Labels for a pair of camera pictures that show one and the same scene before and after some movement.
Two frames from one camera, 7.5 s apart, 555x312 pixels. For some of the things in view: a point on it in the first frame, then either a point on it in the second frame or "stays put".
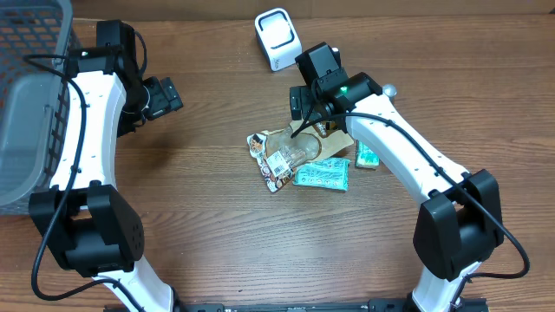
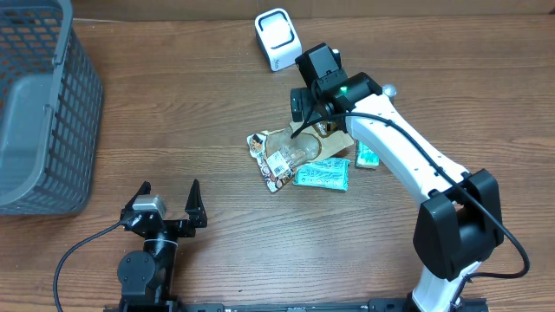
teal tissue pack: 365,158 stays put
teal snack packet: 329,172 stays put
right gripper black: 296,104 stays put
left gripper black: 167,97 to 196,216
